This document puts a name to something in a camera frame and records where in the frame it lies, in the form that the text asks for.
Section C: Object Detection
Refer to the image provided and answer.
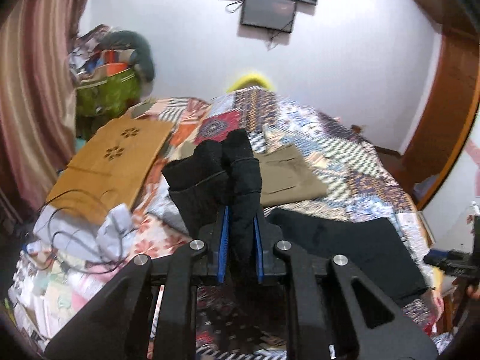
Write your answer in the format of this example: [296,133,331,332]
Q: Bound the white cloth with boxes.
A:
[33,202,136,269]

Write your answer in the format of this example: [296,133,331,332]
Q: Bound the khaki pants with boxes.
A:
[258,125,327,208]

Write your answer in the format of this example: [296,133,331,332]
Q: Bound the black pants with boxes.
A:
[161,127,429,308]

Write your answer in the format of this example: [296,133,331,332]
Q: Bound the brown wooden door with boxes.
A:
[399,0,480,211]

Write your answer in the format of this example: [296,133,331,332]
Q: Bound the striped pink curtain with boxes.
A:
[0,0,100,226]

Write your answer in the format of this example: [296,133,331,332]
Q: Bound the orange box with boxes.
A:
[98,50,130,76]

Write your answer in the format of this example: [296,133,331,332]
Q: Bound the patchwork quilt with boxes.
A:
[150,86,441,360]

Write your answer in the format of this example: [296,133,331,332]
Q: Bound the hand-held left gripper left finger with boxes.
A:
[45,206,230,360]

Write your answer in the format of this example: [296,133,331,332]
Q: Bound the pile of papers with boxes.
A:
[5,247,98,346]

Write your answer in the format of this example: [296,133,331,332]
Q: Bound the orange striped bedsheet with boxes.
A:
[129,97,235,267]

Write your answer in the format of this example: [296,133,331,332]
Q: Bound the black screen cable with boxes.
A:
[265,29,284,52]

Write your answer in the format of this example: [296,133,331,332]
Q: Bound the grey-green bolster pillow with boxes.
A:
[101,30,156,82]

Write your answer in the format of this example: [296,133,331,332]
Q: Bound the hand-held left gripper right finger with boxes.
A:
[254,212,437,360]

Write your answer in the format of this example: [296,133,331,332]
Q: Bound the green fabric bag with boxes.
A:
[75,68,140,119]

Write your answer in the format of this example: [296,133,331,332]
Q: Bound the wooden lap desk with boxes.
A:
[45,116,175,226]

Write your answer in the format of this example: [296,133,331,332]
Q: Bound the yellow pillow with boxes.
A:
[225,69,277,93]

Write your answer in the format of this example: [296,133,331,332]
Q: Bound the patterned cloth pile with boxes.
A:
[67,24,113,83]

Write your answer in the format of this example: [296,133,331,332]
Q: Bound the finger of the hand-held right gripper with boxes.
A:
[424,248,471,275]

